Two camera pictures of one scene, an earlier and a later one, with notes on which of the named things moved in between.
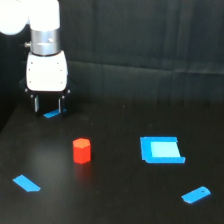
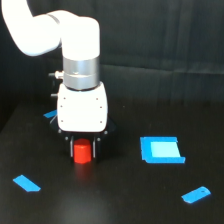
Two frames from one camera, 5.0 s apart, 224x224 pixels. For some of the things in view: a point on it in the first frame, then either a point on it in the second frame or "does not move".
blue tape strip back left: (54, 113) does not move
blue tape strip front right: (196, 195) does not move
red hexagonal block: (82, 150) does not move
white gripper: (47, 75) to (83, 113)
